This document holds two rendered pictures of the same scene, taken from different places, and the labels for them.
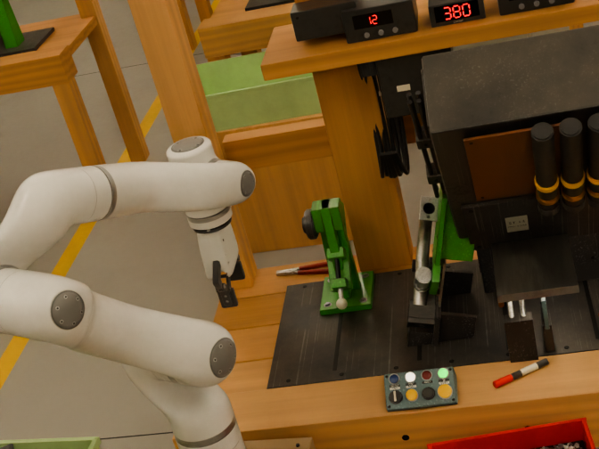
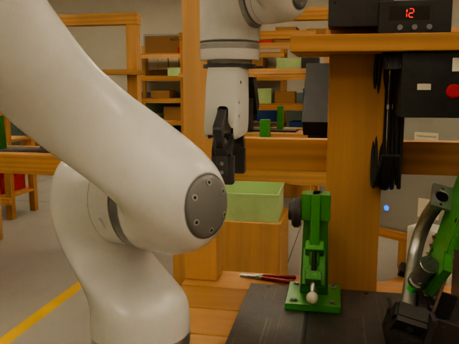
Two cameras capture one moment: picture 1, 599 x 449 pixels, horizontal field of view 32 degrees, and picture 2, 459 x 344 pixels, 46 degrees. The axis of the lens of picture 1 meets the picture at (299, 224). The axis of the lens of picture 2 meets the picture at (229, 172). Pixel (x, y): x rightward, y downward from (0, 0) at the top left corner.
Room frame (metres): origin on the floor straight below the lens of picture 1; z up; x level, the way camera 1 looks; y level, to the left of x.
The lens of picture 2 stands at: (0.94, 0.19, 1.43)
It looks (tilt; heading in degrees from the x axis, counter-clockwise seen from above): 9 degrees down; 358
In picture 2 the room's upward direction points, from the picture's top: straight up
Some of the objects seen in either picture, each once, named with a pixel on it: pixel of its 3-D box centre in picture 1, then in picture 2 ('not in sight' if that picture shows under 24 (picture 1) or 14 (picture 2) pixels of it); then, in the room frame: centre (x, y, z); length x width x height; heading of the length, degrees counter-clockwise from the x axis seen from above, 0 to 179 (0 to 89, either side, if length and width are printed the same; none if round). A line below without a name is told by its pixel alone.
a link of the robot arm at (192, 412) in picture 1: (174, 372); (121, 240); (1.60, 0.30, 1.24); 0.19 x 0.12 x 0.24; 51
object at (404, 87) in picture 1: (418, 73); (435, 84); (2.24, -0.35, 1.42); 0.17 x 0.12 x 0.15; 77
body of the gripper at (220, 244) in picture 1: (217, 241); (229, 97); (1.73, 0.16, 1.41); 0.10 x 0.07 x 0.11; 167
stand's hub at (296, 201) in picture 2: (309, 224); (294, 211); (2.23, -0.02, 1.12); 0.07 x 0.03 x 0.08; 167
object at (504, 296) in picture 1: (529, 245); not in sight; (1.89, -0.47, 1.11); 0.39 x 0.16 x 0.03; 167
